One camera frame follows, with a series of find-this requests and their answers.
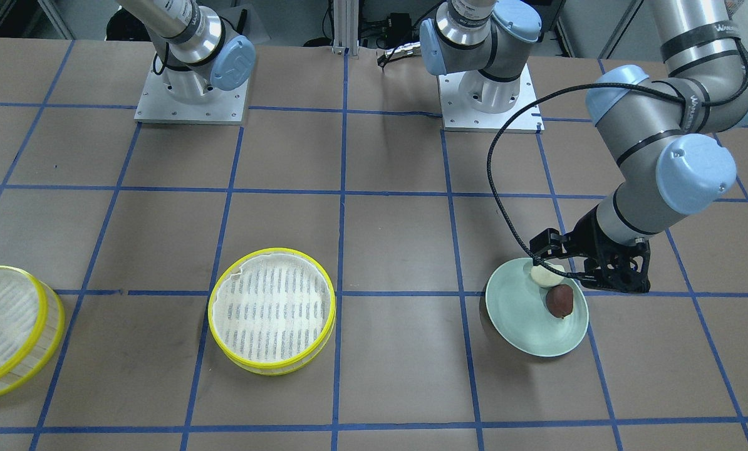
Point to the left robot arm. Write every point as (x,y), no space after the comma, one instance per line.
(658,131)

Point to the white bun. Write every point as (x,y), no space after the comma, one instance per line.
(544,277)

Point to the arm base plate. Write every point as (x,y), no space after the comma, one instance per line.
(472,103)
(184,98)

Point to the aluminium frame post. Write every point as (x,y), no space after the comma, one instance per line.
(345,28)

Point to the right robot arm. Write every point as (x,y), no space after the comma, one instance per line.
(200,57)

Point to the yellow bamboo steamer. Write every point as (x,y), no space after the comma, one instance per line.
(273,311)
(32,321)

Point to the mint green plate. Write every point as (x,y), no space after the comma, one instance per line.
(516,306)

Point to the brown bun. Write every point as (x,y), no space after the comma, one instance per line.
(559,301)

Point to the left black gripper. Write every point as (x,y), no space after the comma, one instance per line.
(587,240)

